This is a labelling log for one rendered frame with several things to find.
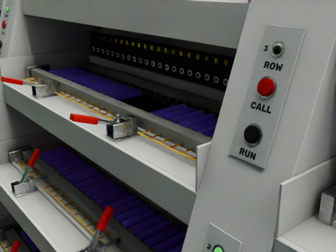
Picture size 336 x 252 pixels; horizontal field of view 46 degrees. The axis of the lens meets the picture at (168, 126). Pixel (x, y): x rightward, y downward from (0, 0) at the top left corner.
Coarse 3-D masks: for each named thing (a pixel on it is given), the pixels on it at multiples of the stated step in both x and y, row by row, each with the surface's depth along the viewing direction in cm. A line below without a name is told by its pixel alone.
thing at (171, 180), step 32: (0, 64) 83; (32, 64) 87; (64, 64) 92; (32, 96) 74; (64, 128) 63; (96, 128) 58; (96, 160) 57; (128, 160) 49; (160, 160) 47; (192, 160) 47; (160, 192) 45; (192, 192) 40
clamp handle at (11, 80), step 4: (4, 76) 69; (4, 80) 68; (8, 80) 69; (12, 80) 69; (16, 80) 70; (20, 80) 70; (40, 80) 73; (20, 84) 70; (28, 84) 71; (32, 84) 72; (36, 84) 72; (40, 84) 73
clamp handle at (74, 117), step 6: (72, 114) 49; (78, 114) 50; (72, 120) 49; (78, 120) 49; (84, 120) 50; (90, 120) 50; (96, 120) 51; (102, 120) 52; (108, 120) 53; (120, 120) 53
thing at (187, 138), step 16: (64, 80) 75; (64, 96) 70; (80, 96) 69; (96, 96) 65; (96, 112) 62; (112, 112) 61; (128, 112) 58; (144, 112) 57; (144, 128) 55; (160, 128) 52; (176, 128) 50; (176, 144) 49; (192, 144) 48
